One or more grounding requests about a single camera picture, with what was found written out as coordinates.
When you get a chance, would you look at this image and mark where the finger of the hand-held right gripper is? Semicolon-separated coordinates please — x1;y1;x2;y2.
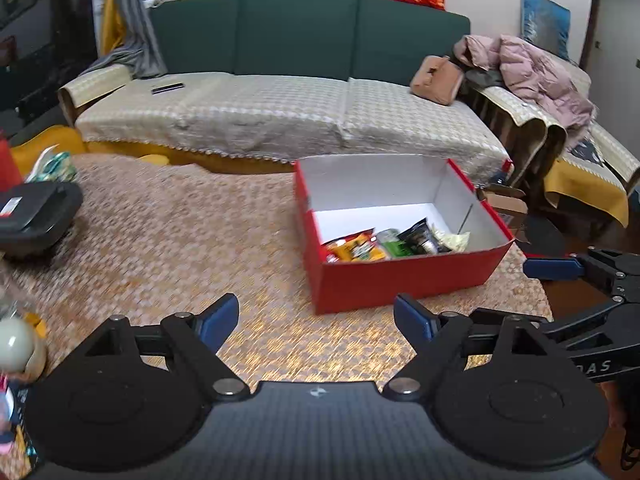
470;300;626;348
523;252;593;281

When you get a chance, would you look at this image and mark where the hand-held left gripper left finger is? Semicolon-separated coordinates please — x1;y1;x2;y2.
82;293;251;401

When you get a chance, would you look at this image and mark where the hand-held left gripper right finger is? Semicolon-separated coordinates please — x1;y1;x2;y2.
382;294;568;402

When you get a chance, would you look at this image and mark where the red cardboard box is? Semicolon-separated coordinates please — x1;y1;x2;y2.
293;155;516;316

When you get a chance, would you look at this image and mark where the green silver snack packet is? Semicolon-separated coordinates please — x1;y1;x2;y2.
376;229;408;259

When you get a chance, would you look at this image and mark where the black snack packet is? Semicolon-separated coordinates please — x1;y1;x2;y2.
398;218;453;256

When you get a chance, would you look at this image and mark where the pale yellow snack packet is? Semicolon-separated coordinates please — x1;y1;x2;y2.
432;225;471;253

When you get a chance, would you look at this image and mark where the red snack packet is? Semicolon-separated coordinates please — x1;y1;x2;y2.
322;232;376;263

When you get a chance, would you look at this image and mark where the red black fitness platform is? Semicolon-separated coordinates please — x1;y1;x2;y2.
520;215;568;260

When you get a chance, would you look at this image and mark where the brown cardboard box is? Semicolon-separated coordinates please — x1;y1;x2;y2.
477;184;528;233

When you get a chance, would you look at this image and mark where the wooden side sofa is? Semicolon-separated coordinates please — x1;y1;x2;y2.
470;67;640;228

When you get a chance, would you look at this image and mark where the gold floral tablecloth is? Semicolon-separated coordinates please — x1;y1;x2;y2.
0;154;553;396

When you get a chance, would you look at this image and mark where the beige armrest cover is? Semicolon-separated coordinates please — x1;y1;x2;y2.
480;65;640;196

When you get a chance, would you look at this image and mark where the pink down jacket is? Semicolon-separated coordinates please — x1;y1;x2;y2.
462;34;596;136

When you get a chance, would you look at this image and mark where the beige ball-shaped container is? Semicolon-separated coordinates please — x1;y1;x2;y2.
0;312;48;386

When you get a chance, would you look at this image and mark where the dark grey garment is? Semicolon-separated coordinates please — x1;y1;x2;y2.
452;45;501;86

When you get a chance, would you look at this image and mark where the black lidded appliance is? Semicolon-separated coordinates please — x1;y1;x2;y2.
0;181;83;261

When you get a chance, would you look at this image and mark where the beige checked sofa cover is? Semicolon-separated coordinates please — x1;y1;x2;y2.
57;65;511;181

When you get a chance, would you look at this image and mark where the tan bag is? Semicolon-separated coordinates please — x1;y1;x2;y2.
410;55;466;106

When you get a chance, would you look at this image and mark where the blue cushion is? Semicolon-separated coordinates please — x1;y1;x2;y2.
520;0;571;61

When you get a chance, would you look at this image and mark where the yellow giraffe toy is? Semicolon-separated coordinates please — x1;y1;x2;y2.
10;125;86;166

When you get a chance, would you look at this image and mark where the red water bottle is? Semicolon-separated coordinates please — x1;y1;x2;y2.
0;130;23;191

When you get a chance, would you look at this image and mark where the green sofa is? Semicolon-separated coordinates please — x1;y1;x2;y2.
57;0;511;178

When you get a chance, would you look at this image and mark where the grey curtain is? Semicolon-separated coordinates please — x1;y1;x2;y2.
82;0;168;78

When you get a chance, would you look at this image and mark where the yellow curtain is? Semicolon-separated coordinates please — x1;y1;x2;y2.
97;0;126;56

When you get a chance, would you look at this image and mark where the glass sliding door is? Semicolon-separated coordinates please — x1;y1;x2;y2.
0;0;98;131

